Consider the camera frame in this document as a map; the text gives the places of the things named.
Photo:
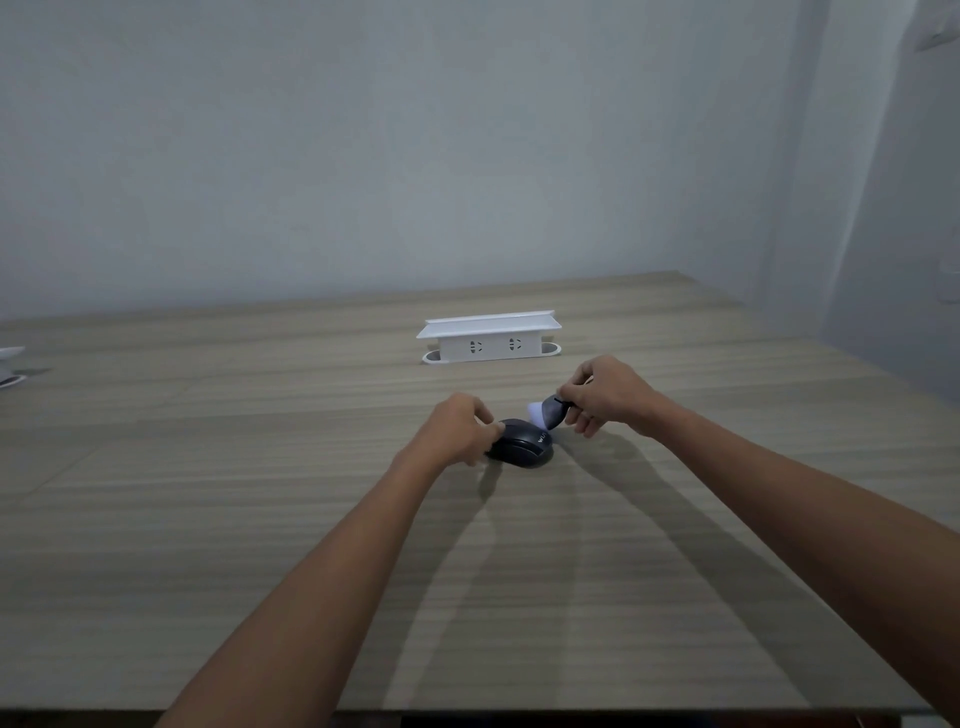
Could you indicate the white desktop power socket box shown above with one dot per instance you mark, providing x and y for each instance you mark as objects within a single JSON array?
[{"x": 489, "y": 339}]

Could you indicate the person's right thumb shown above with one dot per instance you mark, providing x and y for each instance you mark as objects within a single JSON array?
[{"x": 574, "y": 393}]

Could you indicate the person's left thumb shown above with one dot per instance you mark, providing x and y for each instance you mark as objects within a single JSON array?
[{"x": 487, "y": 436}]

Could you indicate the person's right hand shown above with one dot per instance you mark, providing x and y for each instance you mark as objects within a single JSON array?
[{"x": 612, "y": 393}]

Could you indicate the person's left hand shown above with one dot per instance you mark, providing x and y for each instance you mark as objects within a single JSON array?
[{"x": 448, "y": 430}]

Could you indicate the person's left forearm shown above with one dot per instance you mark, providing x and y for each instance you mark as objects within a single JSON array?
[{"x": 315, "y": 592}]

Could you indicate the person's right forearm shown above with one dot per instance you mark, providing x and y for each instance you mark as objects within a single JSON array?
[{"x": 810, "y": 525}]

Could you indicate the white object at table edge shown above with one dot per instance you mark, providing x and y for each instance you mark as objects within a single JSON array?
[{"x": 9, "y": 367}]

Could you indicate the black mouse battery cover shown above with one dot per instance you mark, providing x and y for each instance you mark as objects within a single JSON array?
[{"x": 551, "y": 411}]

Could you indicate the black computer mouse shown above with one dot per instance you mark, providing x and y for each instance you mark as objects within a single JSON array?
[{"x": 522, "y": 444}]

